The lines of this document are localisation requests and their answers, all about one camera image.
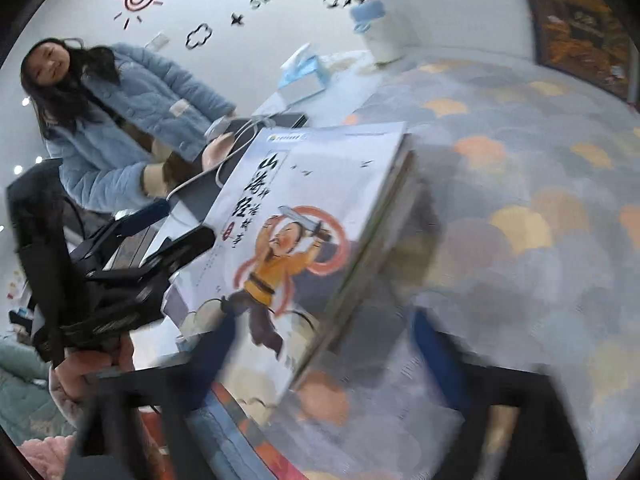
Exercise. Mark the white blue water bottle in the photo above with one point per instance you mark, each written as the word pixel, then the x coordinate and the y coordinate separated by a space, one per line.
pixel 385 40

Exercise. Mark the person's left hand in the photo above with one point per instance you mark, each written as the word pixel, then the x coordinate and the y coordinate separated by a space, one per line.
pixel 75 375

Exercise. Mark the white charger brick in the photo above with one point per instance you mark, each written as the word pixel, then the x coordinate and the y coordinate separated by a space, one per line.
pixel 217 127

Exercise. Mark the black cloud wall decal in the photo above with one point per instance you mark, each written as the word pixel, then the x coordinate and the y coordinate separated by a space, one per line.
pixel 187 39

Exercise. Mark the dark ornate encyclopedia book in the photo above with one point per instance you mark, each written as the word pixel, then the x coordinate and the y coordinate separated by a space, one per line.
pixel 575 25

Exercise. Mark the blue tissue box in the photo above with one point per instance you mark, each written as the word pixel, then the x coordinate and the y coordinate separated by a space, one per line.
pixel 305 85

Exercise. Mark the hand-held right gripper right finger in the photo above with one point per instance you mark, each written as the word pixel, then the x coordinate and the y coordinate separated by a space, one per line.
pixel 440 360

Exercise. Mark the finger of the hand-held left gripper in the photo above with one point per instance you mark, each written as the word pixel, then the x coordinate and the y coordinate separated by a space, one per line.
pixel 135 222
pixel 180 250

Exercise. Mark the stack of picture books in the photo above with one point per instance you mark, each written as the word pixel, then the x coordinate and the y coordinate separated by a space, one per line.
pixel 380 230

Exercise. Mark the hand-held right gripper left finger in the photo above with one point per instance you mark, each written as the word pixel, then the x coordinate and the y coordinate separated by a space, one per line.
pixel 215 360

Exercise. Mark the sword warrior picture book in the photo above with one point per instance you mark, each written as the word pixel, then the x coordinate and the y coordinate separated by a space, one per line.
pixel 310 200

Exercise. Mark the teal quilted blanket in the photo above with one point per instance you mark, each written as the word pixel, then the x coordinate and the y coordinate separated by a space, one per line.
pixel 20 375

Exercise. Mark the white wall socket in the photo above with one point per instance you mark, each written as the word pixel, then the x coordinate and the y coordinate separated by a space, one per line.
pixel 159 42

